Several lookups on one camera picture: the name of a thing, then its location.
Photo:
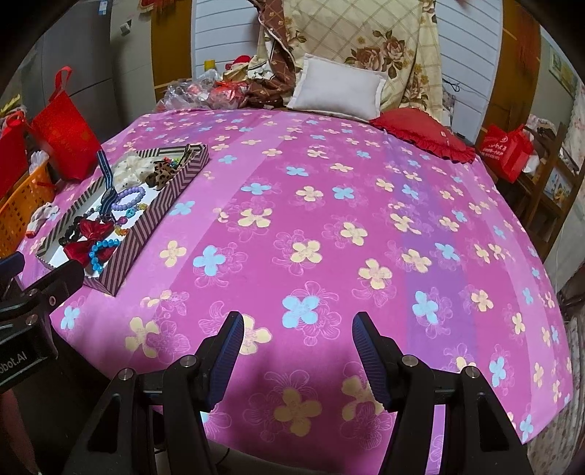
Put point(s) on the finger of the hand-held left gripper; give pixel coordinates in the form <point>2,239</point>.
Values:
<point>50,285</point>
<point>11,265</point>

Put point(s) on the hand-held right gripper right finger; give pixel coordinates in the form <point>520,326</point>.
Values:
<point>372,361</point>

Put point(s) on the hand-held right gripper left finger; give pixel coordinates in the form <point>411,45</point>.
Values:
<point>224,361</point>

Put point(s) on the dark blue striped ribbon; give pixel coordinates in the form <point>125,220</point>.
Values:
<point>106,178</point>

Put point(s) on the striped cardboard tray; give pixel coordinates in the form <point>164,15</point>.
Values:
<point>151,214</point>

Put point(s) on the white cloth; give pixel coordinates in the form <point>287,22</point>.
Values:
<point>43,217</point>

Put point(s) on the orange plastic basket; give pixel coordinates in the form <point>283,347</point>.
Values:
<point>23,205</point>

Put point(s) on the red fabric bow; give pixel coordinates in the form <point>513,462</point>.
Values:
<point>89,237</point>

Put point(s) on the red paper bag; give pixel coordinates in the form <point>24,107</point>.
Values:
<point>11,150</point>

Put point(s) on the pink floral bedsheet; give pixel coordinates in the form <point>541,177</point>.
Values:
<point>342,228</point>

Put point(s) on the red gift bag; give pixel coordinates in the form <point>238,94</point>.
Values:
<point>64,137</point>

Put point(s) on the cream scrunchie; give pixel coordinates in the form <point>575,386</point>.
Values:
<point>130,169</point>

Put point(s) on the leopard print bow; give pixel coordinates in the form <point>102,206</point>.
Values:
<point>164,176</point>

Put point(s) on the grey refrigerator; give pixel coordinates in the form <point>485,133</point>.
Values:
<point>96,59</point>

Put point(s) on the red ruffled cushion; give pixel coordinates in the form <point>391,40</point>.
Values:
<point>420,132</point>

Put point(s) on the clear plastic snack bags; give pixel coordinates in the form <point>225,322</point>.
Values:
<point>196,93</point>

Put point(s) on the red shopping bag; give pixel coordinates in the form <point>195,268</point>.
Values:
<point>502,150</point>

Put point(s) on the white pillow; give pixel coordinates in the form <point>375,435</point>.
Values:
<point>338,86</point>

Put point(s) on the brown patterned quilt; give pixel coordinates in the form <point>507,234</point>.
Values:
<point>274,59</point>

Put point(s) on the floral quilt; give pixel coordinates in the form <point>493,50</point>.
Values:
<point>365,32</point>

